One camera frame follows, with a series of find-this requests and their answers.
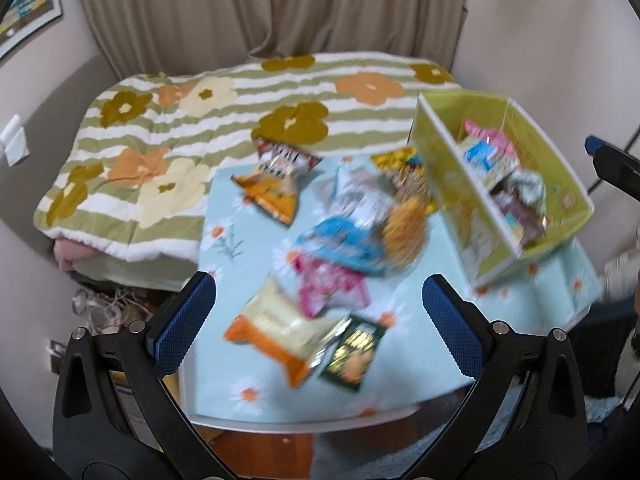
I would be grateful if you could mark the purple snack bag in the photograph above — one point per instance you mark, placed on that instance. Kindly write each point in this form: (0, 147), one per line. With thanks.
(525, 225)

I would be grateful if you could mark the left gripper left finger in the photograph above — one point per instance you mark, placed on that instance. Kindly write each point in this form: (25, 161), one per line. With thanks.
(92, 436)

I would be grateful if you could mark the translucent white wrapped cake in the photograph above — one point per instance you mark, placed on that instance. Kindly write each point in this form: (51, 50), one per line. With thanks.
(353, 199)

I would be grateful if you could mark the dark green snack packet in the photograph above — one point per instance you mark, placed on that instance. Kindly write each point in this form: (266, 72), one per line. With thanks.
(354, 353)

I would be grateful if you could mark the gold chocolate pillow snack bag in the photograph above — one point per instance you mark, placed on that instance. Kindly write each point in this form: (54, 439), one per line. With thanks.
(404, 169)

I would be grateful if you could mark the green yellow cardboard box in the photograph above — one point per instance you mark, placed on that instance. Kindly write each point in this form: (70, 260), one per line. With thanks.
(464, 173)

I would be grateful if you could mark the silver crumpled snack bag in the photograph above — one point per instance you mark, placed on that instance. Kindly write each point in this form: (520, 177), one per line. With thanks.
(528, 186)

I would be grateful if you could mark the white wall switch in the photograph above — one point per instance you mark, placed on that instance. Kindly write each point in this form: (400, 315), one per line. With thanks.
(14, 146)

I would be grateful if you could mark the framed city picture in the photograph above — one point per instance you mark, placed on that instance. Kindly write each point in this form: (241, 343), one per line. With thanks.
(24, 18)

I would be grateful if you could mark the waffle in clear wrapper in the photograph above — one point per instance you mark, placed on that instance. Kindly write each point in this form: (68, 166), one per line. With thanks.
(404, 233)

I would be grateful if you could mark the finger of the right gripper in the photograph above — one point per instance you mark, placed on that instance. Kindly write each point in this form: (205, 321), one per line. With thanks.
(592, 144)

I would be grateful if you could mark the blue white snack bag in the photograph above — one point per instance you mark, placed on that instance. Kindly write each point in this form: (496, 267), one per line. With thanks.
(340, 240)

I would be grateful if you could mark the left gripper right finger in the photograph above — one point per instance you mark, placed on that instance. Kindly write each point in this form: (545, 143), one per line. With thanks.
(524, 417)

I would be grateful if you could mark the light blue daisy tablecloth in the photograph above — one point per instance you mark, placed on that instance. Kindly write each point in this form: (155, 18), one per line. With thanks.
(234, 386)

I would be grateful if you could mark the beige curtain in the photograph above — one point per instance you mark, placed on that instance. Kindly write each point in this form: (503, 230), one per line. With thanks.
(180, 37)

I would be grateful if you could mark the pink striped snack bag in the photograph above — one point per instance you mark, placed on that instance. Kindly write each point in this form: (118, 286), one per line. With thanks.
(496, 138)

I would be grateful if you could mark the cream orange cake bag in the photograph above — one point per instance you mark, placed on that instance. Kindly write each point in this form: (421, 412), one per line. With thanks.
(274, 325)

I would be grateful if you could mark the small pink snack packet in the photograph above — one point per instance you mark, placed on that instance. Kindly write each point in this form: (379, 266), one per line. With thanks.
(325, 284)

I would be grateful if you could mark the floral striped green quilt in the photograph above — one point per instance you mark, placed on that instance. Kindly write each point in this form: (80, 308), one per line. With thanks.
(135, 184)

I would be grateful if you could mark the orange red chip bag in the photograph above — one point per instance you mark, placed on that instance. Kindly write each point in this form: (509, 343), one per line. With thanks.
(272, 183)

